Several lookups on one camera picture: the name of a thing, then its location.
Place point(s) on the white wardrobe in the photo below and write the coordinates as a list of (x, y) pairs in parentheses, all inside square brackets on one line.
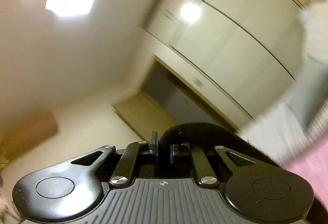
[(239, 56)]

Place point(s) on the black garment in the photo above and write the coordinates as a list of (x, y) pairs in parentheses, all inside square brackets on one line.
[(206, 136)]

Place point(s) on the pink floral blanket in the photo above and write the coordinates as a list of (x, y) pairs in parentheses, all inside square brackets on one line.
[(312, 166)]

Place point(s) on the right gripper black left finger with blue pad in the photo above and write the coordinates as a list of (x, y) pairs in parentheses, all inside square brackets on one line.
[(122, 175)]

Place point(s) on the white ribbed duvet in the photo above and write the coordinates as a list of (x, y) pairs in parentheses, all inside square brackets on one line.
[(297, 122)]

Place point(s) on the wooden door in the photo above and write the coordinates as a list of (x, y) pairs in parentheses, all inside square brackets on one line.
[(145, 115)]

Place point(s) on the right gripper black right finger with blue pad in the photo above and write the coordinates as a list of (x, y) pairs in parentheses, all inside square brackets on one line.
[(194, 158)]

